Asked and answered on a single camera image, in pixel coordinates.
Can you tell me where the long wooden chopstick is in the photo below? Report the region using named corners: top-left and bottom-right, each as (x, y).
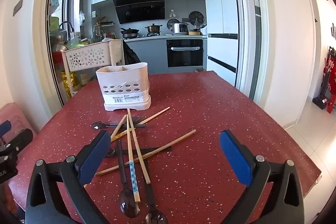
top-left (95, 130), bottom-right (196, 176)

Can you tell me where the dark translucent spoon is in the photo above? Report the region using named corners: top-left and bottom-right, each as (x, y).
top-left (142, 157), bottom-right (169, 224)
top-left (117, 140), bottom-right (140, 218)

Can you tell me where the black spoon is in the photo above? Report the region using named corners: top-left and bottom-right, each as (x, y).
top-left (105, 146), bottom-right (172, 158)
top-left (91, 117), bottom-right (146, 130)

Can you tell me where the short wooden chopstick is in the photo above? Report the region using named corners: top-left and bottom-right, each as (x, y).
top-left (110, 115), bottom-right (127, 141)

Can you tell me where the plain wooden chopstick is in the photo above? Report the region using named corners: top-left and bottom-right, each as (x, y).
top-left (127, 109), bottom-right (151, 184)

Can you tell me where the kitchen faucet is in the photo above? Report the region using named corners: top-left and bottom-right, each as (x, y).
top-left (59, 20), bottom-right (75, 40)

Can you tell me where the pink chair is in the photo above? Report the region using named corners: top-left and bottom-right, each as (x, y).
top-left (1, 102), bottom-right (37, 146)

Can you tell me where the white utensil holder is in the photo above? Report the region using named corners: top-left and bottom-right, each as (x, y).
top-left (96, 63), bottom-right (151, 111)

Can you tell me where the white perforated storage cart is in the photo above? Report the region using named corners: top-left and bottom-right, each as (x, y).
top-left (62, 39), bottom-right (125, 97)

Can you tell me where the black bag on cart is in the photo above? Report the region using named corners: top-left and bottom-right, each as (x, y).
top-left (123, 41), bottom-right (141, 65)

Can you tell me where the black wok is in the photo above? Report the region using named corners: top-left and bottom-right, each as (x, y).
top-left (120, 28), bottom-right (139, 39)

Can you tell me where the black built-in oven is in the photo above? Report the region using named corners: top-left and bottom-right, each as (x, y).
top-left (166, 39), bottom-right (203, 68)

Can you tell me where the brass cooking pot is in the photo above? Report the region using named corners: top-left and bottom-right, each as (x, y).
top-left (145, 23), bottom-right (162, 34)

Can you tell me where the black range hood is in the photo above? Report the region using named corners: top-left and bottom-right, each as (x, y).
top-left (113, 0), bottom-right (165, 24)

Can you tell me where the silver rice cooker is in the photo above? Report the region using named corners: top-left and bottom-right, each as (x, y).
top-left (172, 23), bottom-right (189, 35)

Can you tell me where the white refrigerator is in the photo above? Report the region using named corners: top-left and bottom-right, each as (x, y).
top-left (205, 0), bottom-right (239, 86)

